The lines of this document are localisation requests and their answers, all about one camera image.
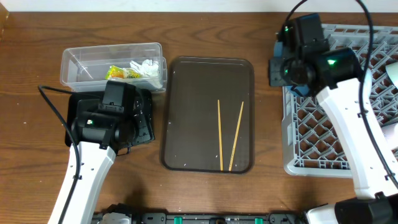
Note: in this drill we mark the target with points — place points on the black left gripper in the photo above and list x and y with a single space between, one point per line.
135 121

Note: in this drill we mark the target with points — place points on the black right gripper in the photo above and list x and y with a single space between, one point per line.
298 83

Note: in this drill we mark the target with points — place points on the white paper napkin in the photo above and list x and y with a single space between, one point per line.
148 68

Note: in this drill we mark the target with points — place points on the yellow green snack wrapper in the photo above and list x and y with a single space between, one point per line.
115 72

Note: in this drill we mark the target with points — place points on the mint green bowl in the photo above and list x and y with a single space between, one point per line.
392 72

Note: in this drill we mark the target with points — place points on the dark blue plate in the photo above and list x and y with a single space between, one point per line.
301 91

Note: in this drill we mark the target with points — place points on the pink cup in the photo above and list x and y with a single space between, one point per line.
390 133

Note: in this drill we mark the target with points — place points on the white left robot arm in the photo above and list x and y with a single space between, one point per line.
88 167

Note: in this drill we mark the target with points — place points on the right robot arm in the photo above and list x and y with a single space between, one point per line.
372 163

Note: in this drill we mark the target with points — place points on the grey dishwasher rack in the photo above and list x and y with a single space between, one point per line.
309 142

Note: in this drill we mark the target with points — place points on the clear plastic waste bin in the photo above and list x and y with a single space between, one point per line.
84 68

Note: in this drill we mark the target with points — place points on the black plastic tray bin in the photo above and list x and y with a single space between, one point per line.
88 101

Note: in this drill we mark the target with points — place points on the dark brown serving tray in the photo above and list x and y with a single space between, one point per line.
190 138

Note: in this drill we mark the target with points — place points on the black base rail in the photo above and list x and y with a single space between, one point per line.
122 213

